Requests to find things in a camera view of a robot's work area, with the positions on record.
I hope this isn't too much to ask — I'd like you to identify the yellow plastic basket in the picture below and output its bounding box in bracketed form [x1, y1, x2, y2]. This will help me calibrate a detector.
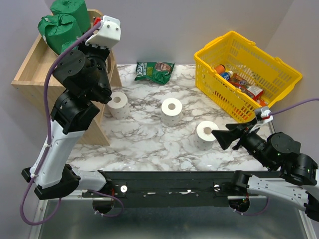
[194, 31, 303, 122]

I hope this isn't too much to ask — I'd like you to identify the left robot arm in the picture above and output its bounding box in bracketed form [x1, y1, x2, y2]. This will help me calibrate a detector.
[21, 43, 112, 200]

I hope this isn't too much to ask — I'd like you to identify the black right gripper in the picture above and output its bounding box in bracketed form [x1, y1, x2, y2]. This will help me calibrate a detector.
[211, 117, 275, 169]

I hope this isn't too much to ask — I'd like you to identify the green chips bag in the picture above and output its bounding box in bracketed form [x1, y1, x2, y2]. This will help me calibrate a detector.
[135, 62, 175, 85]

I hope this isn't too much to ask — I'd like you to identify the red white box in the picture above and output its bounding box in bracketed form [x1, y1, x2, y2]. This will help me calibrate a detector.
[247, 85, 264, 100]

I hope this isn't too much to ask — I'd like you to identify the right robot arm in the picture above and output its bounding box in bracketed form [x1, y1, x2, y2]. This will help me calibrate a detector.
[211, 119, 319, 221]

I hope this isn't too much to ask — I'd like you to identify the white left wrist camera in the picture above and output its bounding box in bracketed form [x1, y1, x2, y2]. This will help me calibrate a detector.
[85, 15, 121, 50]

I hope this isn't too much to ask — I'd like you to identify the blue label bottle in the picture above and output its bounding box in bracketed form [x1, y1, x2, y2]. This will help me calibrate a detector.
[220, 70, 234, 81]

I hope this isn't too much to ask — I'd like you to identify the white dotted roll middle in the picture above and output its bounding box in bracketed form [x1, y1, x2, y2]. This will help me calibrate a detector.
[161, 98, 182, 127]

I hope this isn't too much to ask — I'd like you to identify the white dotted roll left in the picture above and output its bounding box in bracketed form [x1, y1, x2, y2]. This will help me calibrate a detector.
[107, 92, 130, 120]

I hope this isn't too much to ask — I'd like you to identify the purple cable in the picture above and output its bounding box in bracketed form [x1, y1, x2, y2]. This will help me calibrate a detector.
[19, 23, 125, 226]
[233, 98, 319, 217]

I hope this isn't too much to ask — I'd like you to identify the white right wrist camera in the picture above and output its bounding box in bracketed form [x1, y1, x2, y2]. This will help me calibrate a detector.
[249, 106, 273, 133]

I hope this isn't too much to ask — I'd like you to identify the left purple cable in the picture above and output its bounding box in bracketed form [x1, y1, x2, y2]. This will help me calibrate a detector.
[19, 23, 125, 226]

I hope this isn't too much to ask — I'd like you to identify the white dotted roll right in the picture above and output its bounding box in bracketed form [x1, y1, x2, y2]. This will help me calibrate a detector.
[194, 120, 219, 150]

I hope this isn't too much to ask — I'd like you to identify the white dotted roll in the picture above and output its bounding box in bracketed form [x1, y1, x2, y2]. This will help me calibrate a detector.
[194, 120, 219, 150]
[161, 98, 182, 127]
[107, 92, 130, 120]

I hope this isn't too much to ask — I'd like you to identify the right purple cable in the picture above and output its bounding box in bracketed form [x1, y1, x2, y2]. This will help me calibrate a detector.
[233, 98, 319, 217]

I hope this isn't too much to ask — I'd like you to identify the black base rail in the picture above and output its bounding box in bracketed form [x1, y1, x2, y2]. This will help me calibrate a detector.
[82, 170, 250, 207]

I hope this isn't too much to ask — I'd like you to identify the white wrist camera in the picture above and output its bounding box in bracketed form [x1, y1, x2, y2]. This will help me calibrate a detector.
[249, 106, 273, 133]
[85, 15, 121, 50]

